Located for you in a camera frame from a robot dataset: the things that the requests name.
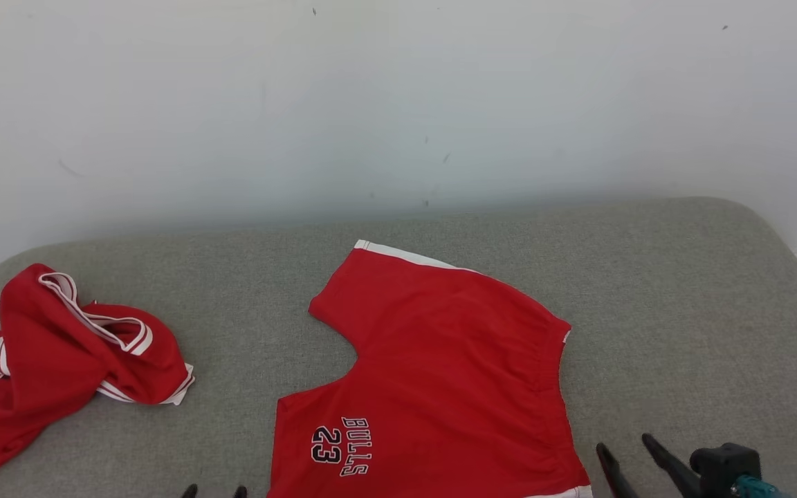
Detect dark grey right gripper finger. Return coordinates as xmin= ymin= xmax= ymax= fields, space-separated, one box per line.
xmin=596 ymin=443 xmax=638 ymax=498
xmin=642 ymin=434 xmax=704 ymax=498

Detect red Bulls shorts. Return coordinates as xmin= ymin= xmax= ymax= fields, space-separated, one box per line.
xmin=267 ymin=239 xmax=594 ymax=498

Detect red Bulls jersey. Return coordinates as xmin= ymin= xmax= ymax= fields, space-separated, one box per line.
xmin=0 ymin=263 xmax=196 ymax=498

